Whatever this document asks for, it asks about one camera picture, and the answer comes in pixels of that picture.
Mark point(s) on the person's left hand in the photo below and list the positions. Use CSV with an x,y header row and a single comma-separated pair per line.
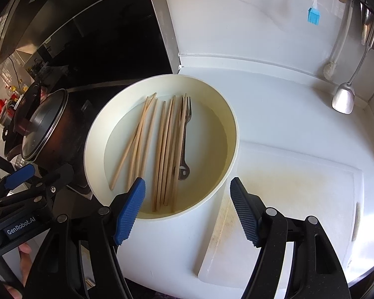
x,y
25,264

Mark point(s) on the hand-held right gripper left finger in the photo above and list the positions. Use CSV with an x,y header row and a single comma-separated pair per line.
x,y
129,213

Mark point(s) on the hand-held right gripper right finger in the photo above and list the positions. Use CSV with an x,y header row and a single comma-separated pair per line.
x,y
244,213

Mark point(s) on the small metal pot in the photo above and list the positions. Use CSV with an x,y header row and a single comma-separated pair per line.
x,y
7,113

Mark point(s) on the white round basin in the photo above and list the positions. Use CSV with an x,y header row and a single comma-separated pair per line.
x,y
205,143

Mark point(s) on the metal ladle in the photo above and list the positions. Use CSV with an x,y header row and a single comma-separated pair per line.
x,y
342,99

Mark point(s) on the glass pot lid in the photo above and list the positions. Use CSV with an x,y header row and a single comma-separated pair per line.
x,y
43,124

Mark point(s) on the red container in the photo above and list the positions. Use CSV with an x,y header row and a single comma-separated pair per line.
x,y
0,106

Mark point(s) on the condiment bottles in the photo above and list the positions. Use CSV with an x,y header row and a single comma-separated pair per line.
x,y
17,90

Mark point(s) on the black stove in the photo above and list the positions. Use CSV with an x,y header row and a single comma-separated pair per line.
x,y
81,197

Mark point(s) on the blue silicone brush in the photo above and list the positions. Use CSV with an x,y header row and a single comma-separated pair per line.
x,y
313,15

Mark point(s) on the hanging metal spoon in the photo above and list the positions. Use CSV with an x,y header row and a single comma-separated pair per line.
x,y
367,28

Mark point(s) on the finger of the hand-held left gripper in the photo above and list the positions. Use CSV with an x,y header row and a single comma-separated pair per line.
x,y
18,176
56,179

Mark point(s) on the group of wooden chopsticks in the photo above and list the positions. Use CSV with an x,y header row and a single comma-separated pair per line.
x,y
163,149

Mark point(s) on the white plastic cutting board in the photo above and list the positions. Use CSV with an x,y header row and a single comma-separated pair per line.
x,y
299,199

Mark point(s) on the dark cooking pot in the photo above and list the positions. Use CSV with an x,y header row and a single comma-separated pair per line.
x,y
71,130

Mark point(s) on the steel range hood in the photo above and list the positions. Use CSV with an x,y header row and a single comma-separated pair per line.
x,y
81,12

